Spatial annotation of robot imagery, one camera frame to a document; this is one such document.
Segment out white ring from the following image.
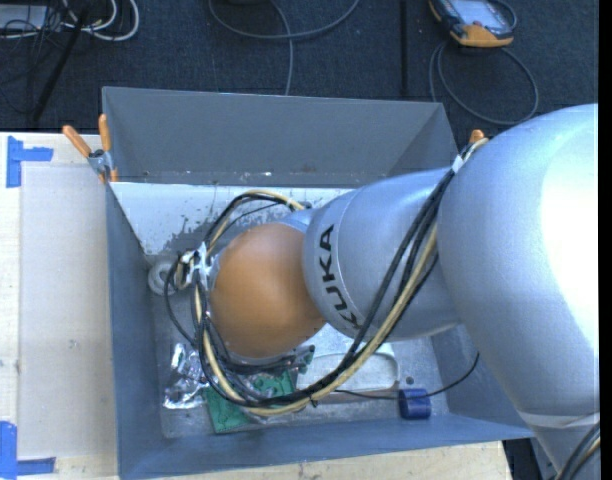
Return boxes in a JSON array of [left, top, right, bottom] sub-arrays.
[[147, 256, 188, 297]]

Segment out green printed flat packet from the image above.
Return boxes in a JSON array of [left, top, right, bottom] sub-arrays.
[[204, 366, 300, 436]]

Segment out grey metal bin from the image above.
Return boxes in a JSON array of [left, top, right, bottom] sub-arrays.
[[101, 85, 538, 480]]

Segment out crumpled clear plastic packet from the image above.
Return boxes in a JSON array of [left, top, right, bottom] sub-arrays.
[[162, 342, 213, 411]]

